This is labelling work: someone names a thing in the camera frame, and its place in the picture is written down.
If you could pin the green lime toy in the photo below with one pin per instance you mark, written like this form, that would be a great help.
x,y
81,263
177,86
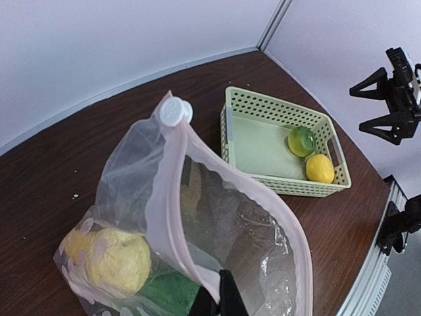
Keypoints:
x,y
301,141

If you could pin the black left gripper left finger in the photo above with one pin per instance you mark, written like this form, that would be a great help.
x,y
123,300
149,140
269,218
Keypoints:
x,y
204,305

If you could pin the aluminium front rail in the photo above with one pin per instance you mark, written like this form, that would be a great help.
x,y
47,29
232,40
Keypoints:
x,y
367,291

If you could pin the orange mango toy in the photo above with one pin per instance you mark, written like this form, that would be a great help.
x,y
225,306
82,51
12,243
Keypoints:
x,y
75,242

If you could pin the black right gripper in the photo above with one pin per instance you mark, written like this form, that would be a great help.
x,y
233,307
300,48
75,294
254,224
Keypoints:
x,y
404,106

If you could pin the clear zip top bag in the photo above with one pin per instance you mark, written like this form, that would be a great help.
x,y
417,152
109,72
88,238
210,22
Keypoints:
x,y
199,216

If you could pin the right aluminium frame post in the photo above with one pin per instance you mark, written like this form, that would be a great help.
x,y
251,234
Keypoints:
x,y
275,20

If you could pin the yellow lemon toy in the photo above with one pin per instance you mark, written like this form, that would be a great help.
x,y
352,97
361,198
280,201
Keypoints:
x,y
319,168

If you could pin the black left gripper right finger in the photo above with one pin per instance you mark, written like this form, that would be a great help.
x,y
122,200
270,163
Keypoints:
x,y
231,303

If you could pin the green bok choy toy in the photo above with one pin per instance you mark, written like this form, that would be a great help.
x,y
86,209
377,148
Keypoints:
x,y
168,292

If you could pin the green plastic basket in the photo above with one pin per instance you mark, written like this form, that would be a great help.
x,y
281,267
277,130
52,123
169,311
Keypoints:
x,y
254,129

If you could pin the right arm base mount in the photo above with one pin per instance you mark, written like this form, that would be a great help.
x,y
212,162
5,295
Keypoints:
x,y
395,224

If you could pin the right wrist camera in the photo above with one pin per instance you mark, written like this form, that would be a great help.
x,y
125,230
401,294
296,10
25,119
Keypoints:
x,y
405,72

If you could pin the pale yellow bumpy fruit toy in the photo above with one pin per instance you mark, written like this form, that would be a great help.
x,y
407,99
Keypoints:
x,y
119,260

